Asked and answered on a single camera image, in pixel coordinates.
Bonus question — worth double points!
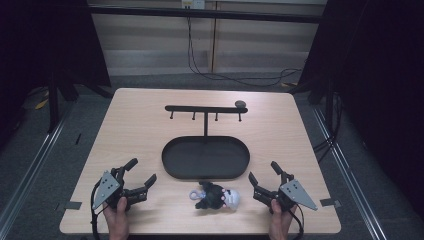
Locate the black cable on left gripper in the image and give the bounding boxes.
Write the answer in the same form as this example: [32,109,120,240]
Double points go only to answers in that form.
[89,179,111,240]

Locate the black wall cable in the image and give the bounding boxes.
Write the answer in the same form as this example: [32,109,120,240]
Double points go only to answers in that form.
[186,7,303,88]

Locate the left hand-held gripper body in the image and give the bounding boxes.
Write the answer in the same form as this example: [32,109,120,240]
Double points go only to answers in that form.
[92,167,149,212]

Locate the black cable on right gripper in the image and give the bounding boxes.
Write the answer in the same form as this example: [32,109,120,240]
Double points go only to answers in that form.
[287,203,305,240]

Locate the black horizontal metal bar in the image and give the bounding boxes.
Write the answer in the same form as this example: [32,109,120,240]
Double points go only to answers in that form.
[88,5,325,24]

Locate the black hook stand with tray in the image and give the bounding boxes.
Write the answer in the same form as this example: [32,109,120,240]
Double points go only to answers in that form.
[161,100,251,181]

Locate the grey tape piece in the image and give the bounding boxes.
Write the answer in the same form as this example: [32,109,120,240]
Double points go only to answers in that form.
[319,197,342,208]
[64,200,83,211]

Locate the person's left hand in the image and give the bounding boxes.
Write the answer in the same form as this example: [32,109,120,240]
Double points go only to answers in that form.
[103,196,131,240]

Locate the black curtain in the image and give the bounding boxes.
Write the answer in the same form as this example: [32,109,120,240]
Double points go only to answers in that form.
[298,0,424,221]
[0,0,113,148]

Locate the black plush toy keychain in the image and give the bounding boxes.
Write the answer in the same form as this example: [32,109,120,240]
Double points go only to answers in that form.
[189,180,241,212]

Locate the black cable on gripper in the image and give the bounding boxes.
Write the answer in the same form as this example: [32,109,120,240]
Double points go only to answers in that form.
[89,179,111,240]
[287,203,305,240]

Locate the black metal stand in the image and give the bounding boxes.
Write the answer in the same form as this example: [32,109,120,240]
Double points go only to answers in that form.
[46,71,114,134]

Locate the person's right hand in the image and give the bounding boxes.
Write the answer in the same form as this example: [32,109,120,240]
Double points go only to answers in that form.
[268,199,298,240]

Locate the metal floor rail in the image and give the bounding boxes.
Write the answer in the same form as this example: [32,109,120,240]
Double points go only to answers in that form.
[313,106,389,240]
[0,113,68,234]

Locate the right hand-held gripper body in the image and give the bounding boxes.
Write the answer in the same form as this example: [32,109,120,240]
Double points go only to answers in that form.
[252,172,319,214]

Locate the yellow floor object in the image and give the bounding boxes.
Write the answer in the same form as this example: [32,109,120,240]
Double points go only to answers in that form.
[34,97,50,110]

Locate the white wall socket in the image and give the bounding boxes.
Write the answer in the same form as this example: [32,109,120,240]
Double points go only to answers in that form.
[180,0,206,10]

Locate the black floor cables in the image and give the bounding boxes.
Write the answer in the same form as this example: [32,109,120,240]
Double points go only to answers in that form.
[312,93,344,164]

